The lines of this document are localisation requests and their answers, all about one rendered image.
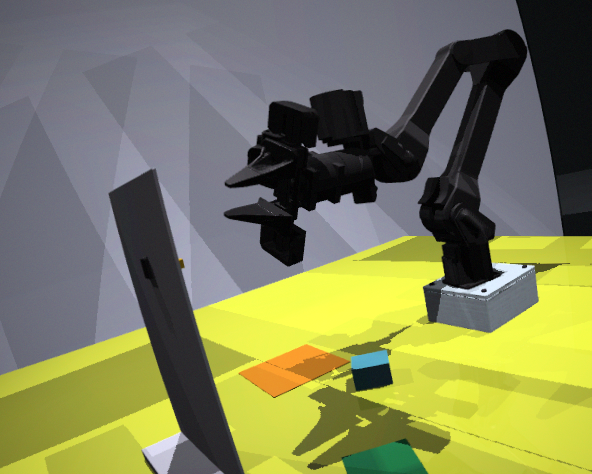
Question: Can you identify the dark grey panel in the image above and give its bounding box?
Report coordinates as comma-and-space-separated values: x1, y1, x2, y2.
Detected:
109, 168, 244, 474

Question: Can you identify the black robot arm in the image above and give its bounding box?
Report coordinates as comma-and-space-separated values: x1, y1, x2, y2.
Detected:
310, 29, 528, 290

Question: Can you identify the orange flat square marker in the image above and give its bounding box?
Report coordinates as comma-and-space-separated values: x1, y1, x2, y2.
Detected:
239, 344, 351, 397

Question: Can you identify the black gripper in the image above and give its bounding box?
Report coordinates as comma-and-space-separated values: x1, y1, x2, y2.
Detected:
224, 101, 349, 267

